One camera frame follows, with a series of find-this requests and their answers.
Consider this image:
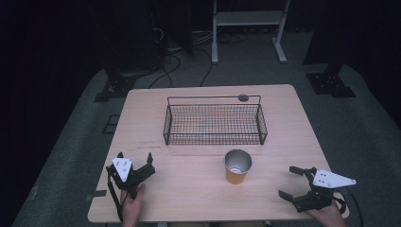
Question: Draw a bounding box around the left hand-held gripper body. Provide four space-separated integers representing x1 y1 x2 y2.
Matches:
106 157 156 200

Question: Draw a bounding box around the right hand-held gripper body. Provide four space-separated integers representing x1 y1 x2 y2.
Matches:
292 166 357 213

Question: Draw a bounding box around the person's right hand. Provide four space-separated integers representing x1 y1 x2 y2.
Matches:
306 191 350 227

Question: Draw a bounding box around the person's left hand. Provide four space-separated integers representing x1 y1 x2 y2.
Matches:
120 183 147 227

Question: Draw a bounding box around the grey tape strip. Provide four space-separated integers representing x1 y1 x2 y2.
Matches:
85 189 108 202

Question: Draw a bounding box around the orange paper cup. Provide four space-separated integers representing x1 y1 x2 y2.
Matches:
223 148 253 185

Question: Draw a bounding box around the black stand base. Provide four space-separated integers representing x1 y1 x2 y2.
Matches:
305 61 357 99
93 64 137 103

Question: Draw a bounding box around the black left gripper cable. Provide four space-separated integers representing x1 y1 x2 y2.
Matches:
106 172 125 223

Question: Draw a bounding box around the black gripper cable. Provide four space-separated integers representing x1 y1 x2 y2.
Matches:
334 186 365 227
106 172 125 223

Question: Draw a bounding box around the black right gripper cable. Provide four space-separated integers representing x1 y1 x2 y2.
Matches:
334 186 365 227

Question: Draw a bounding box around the black wire basket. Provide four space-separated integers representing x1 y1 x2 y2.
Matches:
162 95 269 147

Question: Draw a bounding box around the black floor cable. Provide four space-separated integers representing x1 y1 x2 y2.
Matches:
192 46 214 88
147 51 183 90

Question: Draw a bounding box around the white metal stand frame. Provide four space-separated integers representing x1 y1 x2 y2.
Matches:
211 0 291 65

